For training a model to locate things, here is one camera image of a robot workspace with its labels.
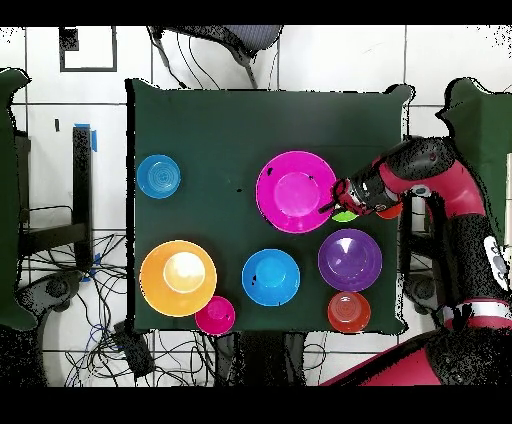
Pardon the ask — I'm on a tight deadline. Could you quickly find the blue tape strip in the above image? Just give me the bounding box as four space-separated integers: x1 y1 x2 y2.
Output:
74 122 98 154

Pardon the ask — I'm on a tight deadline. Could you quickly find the black metal stand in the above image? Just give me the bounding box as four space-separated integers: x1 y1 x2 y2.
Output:
15 125 97 269

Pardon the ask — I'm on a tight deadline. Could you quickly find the grey mesh office chair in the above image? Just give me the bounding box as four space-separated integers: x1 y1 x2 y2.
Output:
146 25 284 90

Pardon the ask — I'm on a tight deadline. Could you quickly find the small pink-red bowl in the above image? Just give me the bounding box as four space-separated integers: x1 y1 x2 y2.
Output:
194 295 237 336

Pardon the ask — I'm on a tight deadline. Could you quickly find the dark green tablecloth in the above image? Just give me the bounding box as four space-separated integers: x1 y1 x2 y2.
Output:
124 77 415 335

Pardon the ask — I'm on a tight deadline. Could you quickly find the large orange bowl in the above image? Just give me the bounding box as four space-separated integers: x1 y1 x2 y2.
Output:
138 239 218 318

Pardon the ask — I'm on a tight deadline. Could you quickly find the tangle of floor cables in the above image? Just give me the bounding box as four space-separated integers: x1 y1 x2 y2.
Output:
19 205 217 387

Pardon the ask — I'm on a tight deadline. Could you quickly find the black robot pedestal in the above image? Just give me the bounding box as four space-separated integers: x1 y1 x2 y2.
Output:
215 330 309 387

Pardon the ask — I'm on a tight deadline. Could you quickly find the large pink bowl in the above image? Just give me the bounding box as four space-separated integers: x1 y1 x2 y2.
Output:
255 150 338 235

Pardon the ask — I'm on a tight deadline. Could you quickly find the small blue bowl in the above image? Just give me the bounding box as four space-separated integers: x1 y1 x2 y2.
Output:
136 154 182 200

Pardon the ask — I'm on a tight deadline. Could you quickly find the purple bowl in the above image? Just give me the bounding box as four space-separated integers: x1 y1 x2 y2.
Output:
317 227 384 293

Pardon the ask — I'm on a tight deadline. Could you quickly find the small orange bowl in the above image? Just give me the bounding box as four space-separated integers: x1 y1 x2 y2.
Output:
326 290 372 334

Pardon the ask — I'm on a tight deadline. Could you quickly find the black power strip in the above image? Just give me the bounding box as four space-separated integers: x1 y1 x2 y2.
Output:
111 320 156 379

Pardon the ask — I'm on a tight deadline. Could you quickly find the green cloth side table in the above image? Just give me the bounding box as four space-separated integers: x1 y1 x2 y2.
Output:
0 67 37 332
435 77 512 249

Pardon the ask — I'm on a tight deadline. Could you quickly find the black chair base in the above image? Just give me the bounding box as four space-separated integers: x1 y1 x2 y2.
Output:
15 270 86 321

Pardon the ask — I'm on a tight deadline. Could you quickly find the black square floor frame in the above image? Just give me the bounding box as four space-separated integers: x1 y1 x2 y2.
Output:
58 25 118 74

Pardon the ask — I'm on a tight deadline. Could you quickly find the medium blue bowl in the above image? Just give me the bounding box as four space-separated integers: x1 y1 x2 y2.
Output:
241 248 302 308

